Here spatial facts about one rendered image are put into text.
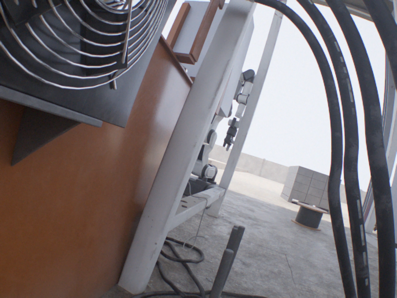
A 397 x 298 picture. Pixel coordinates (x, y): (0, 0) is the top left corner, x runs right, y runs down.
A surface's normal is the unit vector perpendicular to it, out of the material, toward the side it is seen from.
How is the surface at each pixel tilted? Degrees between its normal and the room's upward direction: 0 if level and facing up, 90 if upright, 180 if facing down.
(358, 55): 102
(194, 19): 90
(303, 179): 90
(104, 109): 90
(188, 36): 90
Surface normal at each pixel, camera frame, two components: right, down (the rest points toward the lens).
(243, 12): -0.27, -0.13
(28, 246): 0.93, 0.29
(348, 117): -0.76, -0.09
